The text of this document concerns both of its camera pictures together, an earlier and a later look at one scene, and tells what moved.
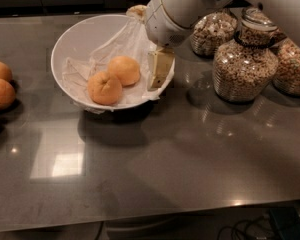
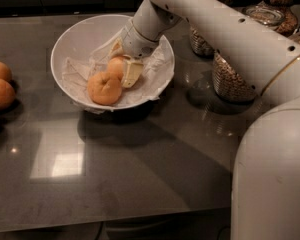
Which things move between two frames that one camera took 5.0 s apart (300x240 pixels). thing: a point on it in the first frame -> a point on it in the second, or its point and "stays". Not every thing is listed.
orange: (104, 89) stays
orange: (2, 94) stays
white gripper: (159, 19) -> (135, 41)
